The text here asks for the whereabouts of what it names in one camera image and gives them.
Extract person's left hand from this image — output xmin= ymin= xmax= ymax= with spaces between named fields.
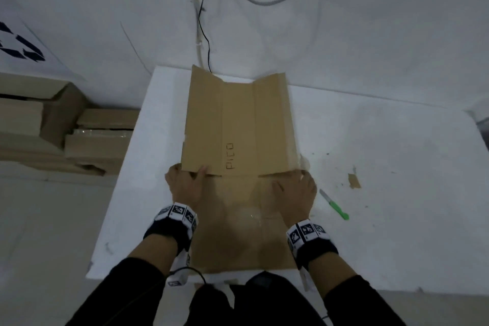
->
xmin=165 ymin=163 xmax=210 ymax=215

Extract person's right hand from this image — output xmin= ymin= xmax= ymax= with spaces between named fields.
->
xmin=271 ymin=171 xmax=318 ymax=227

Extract green handled knife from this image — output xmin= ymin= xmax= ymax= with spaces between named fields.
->
xmin=319 ymin=188 xmax=350 ymax=222

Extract plain brown cardboard box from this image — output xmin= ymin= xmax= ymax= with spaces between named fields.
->
xmin=179 ymin=65 xmax=306 ymax=275

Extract taped small cardboard box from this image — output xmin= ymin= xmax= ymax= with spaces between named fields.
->
xmin=64 ymin=108 xmax=140 ymax=164

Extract stack of boxes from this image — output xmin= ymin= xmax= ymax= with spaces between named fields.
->
xmin=0 ymin=142 xmax=106 ymax=177

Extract person's left forearm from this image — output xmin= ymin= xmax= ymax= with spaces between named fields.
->
xmin=65 ymin=234 xmax=178 ymax=326

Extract person's right forearm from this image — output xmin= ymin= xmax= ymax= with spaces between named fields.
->
xmin=307 ymin=253 xmax=408 ymax=326

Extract person's black trouser legs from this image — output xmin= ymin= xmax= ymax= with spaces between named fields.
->
xmin=183 ymin=270 xmax=329 ymax=326

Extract black marker wrist band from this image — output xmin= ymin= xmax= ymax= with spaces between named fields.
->
xmin=143 ymin=202 xmax=199 ymax=286
xmin=286 ymin=219 xmax=340 ymax=292

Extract white table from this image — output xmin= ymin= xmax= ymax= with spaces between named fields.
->
xmin=86 ymin=65 xmax=489 ymax=296

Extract white recycling symbol sign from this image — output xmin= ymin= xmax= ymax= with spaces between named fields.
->
xmin=0 ymin=0 xmax=87 ymax=82

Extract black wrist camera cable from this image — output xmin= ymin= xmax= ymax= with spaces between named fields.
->
xmin=145 ymin=266 xmax=209 ymax=300

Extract white wall cable conduit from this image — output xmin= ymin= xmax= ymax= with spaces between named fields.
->
xmin=186 ymin=0 xmax=205 ymax=69

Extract thin black wall cable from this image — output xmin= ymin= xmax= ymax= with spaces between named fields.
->
xmin=197 ymin=0 xmax=213 ymax=74

